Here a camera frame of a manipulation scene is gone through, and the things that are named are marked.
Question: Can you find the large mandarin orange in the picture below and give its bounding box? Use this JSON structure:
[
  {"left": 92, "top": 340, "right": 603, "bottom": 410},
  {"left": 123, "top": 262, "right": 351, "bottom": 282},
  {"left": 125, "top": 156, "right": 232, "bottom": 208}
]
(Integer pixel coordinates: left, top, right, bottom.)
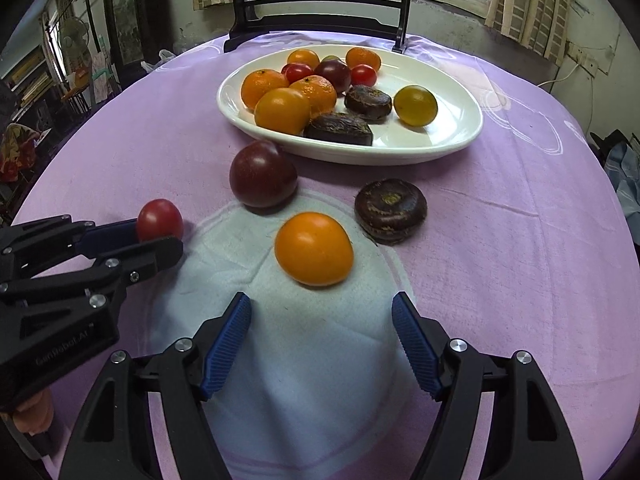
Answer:
[{"left": 289, "top": 75, "right": 338, "bottom": 117}]

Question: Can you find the cluttered bookshelf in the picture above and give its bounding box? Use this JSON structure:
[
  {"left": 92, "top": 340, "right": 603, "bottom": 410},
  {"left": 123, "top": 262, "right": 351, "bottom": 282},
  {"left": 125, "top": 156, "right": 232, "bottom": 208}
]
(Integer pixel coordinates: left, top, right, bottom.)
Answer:
[{"left": 0, "top": 45, "right": 61, "bottom": 126}]

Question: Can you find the large dark purple tomato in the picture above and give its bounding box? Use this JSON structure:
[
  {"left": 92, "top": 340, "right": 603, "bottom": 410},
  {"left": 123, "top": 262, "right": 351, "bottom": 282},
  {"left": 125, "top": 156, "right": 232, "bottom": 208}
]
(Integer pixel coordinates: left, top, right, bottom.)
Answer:
[{"left": 229, "top": 140, "right": 299, "bottom": 210}]

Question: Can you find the white cable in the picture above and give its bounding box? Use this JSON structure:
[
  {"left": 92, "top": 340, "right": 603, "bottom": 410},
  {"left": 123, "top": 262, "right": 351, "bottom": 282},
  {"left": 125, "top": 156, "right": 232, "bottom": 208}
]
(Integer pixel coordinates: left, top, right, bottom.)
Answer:
[{"left": 537, "top": 62, "right": 576, "bottom": 91}]

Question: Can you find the dark wooden cabinet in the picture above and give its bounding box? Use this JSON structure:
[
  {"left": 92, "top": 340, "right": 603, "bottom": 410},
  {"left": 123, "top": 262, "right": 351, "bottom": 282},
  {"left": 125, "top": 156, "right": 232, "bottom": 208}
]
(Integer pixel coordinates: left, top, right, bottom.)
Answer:
[{"left": 102, "top": 0, "right": 173, "bottom": 68}]

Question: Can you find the black chair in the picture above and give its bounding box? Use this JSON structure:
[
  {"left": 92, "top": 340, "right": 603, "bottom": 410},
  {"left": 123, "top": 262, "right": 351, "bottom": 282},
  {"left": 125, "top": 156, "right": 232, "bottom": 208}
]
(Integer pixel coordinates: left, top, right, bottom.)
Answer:
[{"left": 223, "top": 0, "right": 416, "bottom": 55}]

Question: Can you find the large orange tomato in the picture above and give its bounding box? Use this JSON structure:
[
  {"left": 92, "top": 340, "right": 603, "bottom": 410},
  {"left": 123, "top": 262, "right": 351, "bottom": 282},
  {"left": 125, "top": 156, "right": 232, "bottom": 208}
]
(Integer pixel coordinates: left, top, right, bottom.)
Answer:
[{"left": 254, "top": 87, "right": 312, "bottom": 136}]

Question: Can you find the yellow tomato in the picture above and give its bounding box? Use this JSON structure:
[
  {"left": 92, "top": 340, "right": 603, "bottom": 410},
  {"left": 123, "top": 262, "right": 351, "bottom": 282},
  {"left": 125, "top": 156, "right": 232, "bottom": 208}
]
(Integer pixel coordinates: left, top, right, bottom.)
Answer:
[{"left": 393, "top": 85, "right": 439, "bottom": 127}]

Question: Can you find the standing electric fan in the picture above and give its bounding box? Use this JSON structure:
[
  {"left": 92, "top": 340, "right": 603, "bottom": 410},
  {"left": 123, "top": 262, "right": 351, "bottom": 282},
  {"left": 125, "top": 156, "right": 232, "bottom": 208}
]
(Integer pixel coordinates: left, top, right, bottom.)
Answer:
[{"left": 55, "top": 16, "right": 91, "bottom": 68}]

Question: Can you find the small mandarin orange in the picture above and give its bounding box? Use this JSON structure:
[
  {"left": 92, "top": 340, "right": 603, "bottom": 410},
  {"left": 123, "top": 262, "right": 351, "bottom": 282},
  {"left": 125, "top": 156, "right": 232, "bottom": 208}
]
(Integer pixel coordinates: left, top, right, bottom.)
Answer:
[{"left": 345, "top": 46, "right": 382, "bottom": 72}]

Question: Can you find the small orange tomato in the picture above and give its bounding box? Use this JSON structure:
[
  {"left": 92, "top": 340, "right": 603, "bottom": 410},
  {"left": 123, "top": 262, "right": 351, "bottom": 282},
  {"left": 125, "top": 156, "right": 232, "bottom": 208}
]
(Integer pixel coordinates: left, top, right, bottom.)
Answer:
[{"left": 286, "top": 48, "right": 321, "bottom": 72}]

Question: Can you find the white wall socket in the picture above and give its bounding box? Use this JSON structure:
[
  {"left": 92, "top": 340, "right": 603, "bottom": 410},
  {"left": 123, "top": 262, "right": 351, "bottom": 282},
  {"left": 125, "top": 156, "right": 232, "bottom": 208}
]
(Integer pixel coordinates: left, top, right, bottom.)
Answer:
[{"left": 567, "top": 42, "right": 598, "bottom": 76}]

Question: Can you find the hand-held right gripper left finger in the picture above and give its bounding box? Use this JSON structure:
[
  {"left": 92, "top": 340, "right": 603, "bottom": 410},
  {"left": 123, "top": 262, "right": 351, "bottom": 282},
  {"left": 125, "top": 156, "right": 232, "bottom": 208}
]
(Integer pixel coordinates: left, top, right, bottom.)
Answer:
[{"left": 59, "top": 291, "right": 252, "bottom": 480}]

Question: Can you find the dark brown round fruit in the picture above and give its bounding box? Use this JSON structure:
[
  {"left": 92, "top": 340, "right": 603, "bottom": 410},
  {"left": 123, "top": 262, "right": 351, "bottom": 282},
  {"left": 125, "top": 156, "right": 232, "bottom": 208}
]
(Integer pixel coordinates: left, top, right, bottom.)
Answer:
[
  {"left": 344, "top": 85, "right": 393, "bottom": 122},
  {"left": 354, "top": 178, "right": 429, "bottom": 246}
]

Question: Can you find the small red tomato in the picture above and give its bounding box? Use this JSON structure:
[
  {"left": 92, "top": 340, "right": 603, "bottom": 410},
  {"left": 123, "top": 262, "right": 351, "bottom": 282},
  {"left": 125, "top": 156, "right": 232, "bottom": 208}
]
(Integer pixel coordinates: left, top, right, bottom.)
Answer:
[{"left": 281, "top": 62, "right": 315, "bottom": 85}]

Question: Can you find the clear plastic bag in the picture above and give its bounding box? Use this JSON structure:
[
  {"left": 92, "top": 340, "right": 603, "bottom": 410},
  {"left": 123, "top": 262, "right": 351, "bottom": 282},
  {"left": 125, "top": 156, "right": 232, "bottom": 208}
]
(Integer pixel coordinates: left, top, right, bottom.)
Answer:
[{"left": 141, "top": 49, "right": 176, "bottom": 73}]

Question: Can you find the large dark wrinkled fruit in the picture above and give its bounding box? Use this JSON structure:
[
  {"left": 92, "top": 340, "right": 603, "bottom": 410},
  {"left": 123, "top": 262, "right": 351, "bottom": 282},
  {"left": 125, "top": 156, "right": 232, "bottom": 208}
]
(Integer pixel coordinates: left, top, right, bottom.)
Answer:
[{"left": 303, "top": 112, "right": 374, "bottom": 147}]

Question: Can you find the colourful patterned cloth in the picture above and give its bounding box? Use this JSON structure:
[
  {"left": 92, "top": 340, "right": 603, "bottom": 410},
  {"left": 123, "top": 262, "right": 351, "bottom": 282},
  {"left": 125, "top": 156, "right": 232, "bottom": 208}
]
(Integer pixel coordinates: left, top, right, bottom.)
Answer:
[{"left": 0, "top": 122, "right": 43, "bottom": 181}]

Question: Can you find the purple tablecloth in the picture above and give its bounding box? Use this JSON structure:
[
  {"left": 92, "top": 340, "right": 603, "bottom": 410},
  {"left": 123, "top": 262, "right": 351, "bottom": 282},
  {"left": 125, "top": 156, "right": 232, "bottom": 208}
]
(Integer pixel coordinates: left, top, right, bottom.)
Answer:
[{"left": 10, "top": 30, "right": 636, "bottom": 480}]

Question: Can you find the person's left hand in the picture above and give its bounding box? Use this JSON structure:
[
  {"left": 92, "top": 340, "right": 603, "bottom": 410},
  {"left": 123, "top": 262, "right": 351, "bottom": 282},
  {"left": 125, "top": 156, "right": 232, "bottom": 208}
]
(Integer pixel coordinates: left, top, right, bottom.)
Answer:
[{"left": 12, "top": 389, "right": 55, "bottom": 434}]

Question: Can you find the blue cloth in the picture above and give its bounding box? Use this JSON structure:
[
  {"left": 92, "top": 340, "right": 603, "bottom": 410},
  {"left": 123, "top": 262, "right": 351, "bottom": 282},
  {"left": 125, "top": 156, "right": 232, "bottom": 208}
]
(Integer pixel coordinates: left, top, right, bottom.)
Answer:
[{"left": 607, "top": 142, "right": 640, "bottom": 211}]

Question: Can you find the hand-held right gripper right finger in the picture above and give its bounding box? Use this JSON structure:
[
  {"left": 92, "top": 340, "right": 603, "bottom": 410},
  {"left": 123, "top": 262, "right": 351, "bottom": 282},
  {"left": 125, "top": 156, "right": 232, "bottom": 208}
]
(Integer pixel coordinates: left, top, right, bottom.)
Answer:
[{"left": 391, "top": 291, "right": 583, "bottom": 480}]

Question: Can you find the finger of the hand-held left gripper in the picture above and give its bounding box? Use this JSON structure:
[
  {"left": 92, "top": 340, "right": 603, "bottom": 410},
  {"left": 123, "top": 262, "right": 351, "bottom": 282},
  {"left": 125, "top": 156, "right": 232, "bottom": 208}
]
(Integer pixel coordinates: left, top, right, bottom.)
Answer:
[
  {"left": 0, "top": 236, "right": 185, "bottom": 311},
  {"left": 0, "top": 214, "right": 142, "bottom": 281}
]

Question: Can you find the white oval plate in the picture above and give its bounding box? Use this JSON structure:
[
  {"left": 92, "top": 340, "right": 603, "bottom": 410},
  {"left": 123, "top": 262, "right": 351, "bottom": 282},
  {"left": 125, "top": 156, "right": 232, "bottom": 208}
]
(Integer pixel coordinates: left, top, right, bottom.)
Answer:
[{"left": 216, "top": 44, "right": 484, "bottom": 167}]

